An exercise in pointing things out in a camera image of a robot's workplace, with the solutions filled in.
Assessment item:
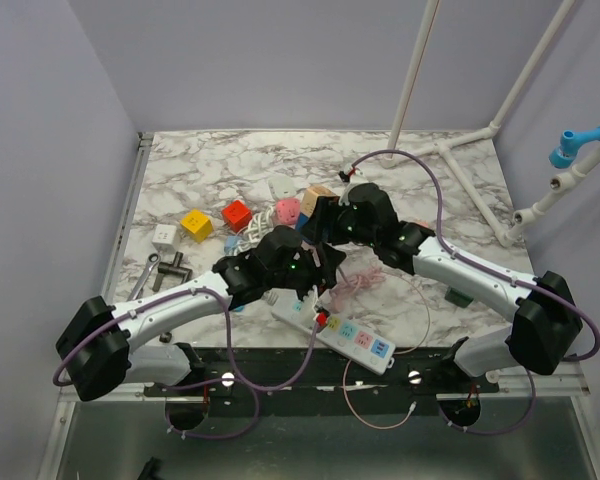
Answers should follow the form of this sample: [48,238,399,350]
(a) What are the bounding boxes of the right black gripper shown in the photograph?
[297,196,378,249]

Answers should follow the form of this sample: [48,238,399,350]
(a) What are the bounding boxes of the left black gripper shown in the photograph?
[266,243,345,310]

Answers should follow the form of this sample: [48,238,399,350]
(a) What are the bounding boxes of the beige cube adapter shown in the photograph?
[300,185,336,217]

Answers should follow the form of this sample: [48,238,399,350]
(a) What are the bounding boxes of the pink round-edged plug adapter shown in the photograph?
[275,197,301,226]

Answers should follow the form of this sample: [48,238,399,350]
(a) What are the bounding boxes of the red cube socket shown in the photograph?
[222,200,252,233]

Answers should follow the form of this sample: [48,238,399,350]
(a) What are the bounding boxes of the light blue usb charger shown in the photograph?
[224,235,241,254]

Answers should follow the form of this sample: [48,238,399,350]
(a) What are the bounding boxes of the white power strip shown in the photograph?
[272,293,396,375]

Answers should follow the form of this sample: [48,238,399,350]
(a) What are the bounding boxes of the yellow cube socket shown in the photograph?
[180,209,214,244]

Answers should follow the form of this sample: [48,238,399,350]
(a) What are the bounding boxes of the dark green cube socket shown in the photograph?
[444,287,473,308]

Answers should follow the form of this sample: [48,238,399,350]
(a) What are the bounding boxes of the white tiger cube adapter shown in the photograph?
[151,224,180,254]

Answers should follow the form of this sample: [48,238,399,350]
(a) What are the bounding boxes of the dark blue cube socket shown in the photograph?
[295,212,309,232]

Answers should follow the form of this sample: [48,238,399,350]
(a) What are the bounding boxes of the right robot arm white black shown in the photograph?
[300,183,582,392]

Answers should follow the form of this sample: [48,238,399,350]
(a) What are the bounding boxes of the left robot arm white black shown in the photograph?
[53,226,346,401]

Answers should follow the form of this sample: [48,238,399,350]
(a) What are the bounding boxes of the blue pipe fitting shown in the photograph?
[549,126,600,169]

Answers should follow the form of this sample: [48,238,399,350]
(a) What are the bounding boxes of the thin pink power cord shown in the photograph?
[329,264,434,431]

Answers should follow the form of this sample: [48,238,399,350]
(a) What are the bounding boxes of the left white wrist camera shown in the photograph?
[300,288,330,333]

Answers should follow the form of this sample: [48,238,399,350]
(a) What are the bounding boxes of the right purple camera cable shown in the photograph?
[342,149,600,436]

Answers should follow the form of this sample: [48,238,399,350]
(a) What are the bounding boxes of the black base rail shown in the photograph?
[137,348,499,417]

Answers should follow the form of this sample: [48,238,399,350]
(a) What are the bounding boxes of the dark metal t-handle key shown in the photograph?
[152,251,193,293]

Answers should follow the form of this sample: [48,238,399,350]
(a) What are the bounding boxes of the ratchet wrench green handle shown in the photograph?
[127,252,161,301]

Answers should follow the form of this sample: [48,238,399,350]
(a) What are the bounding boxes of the aluminium extrusion rail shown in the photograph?
[434,374,591,401]

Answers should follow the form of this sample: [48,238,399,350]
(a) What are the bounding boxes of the white pvc pipe frame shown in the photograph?
[388,1,600,247]

